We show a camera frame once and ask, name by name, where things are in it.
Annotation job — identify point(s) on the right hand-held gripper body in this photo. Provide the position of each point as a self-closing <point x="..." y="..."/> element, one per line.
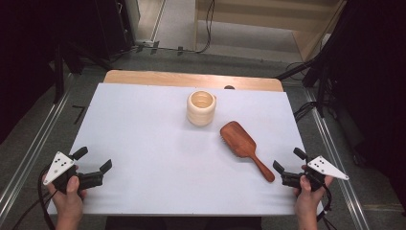
<point x="325" y="167"/>

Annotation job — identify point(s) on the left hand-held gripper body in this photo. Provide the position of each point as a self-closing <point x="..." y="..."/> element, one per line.
<point x="59" y="166"/>

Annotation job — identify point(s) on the cream ribbed cup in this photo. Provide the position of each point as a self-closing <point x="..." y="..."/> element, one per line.
<point x="199" y="116"/>

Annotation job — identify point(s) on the person's right hand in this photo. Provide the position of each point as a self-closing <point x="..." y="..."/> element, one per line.
<point x="306" y="201"/>

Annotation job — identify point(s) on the person's left hand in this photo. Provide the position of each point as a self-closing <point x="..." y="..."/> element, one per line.
<point x="68" y="204"/>

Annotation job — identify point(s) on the white table mat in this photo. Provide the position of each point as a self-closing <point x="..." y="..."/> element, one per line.
<point x="143" y="143"/>

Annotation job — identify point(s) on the black metal stand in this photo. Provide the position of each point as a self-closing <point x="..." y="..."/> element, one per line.
<point x="320" y="92"/>
<point x="59" y="80"/>

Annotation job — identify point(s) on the small dark round object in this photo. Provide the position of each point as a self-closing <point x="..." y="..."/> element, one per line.
<point x="229" y="87"/>

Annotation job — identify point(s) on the black cabinet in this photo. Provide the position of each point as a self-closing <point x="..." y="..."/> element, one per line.
<point x="111" y="28"/>

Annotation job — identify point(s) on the light wooden platform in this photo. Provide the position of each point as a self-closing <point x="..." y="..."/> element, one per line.
<point x="242" y="17"/>

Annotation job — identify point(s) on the metal floor rail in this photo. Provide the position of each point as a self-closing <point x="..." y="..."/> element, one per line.
<point x="339" y="166"/>
<point x="31" y="156"/>

